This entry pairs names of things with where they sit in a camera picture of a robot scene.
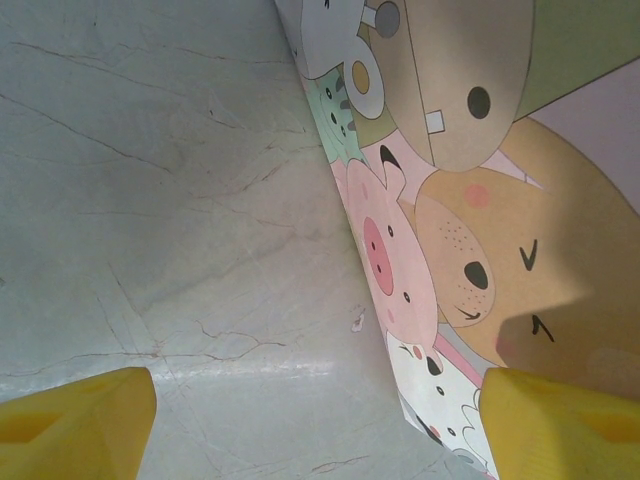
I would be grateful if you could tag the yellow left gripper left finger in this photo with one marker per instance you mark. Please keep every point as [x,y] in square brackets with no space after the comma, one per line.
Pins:
[70,430]

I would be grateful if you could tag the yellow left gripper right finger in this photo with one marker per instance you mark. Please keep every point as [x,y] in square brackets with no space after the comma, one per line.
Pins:
[565,435]

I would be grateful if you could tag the cartoon animal paper gift bag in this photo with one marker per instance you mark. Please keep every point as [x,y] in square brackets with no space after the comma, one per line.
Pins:
[450,200]

